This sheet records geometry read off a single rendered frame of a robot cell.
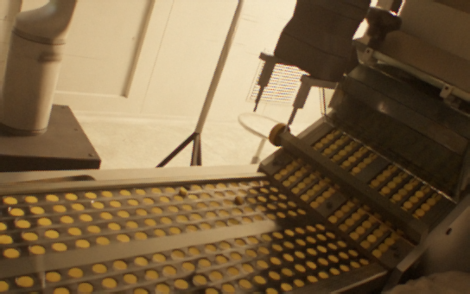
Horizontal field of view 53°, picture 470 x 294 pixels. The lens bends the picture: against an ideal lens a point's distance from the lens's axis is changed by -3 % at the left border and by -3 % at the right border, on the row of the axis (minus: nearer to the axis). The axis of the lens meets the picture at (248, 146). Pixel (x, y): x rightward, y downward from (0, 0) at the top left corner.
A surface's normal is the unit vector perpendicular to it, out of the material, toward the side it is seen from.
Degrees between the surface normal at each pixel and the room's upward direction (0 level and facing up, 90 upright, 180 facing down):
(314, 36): 87
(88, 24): 90
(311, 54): 90
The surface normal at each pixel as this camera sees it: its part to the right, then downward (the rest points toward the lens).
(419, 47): -0.22, -0.65
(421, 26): -0.70, 0.00
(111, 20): 0.62, 0.47
